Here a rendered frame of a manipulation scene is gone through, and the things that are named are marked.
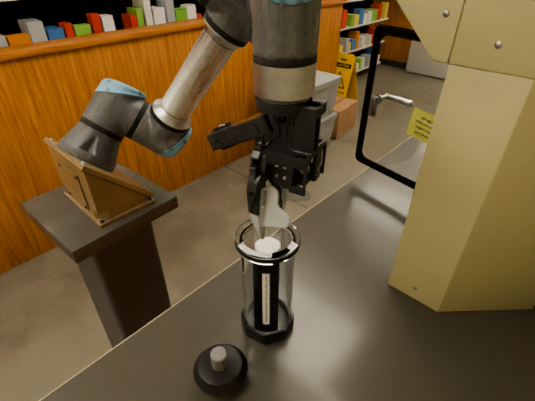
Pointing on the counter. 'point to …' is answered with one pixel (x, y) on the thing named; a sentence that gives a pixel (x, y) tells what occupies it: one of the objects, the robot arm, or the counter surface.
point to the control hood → (435, 25)
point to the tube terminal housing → (478, 173)
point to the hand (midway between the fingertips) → (267, 219)
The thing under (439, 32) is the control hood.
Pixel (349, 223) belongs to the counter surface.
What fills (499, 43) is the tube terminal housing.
